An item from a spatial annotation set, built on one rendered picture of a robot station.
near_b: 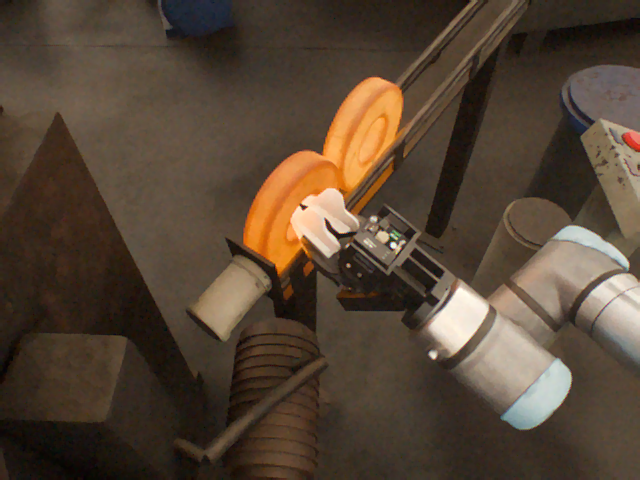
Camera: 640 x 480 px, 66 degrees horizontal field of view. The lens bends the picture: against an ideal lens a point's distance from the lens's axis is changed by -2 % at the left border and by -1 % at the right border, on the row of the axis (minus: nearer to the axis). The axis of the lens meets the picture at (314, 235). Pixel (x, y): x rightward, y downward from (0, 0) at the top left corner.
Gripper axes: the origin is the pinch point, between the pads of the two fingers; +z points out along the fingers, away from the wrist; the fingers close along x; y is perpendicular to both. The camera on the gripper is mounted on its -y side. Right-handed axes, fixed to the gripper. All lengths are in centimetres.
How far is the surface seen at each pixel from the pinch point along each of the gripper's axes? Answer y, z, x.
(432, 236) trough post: -68, -22, -62
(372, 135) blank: -1.9, -0.5, -18.4
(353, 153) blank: 1.7, -1.1, -10.7
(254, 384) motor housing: -17.1, -10.4, 15.5
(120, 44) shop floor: -117, 127, -75
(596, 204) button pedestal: -12, -37, -48
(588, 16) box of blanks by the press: -54, -18, -187
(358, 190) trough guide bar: -2.2, -4.4, -9.5
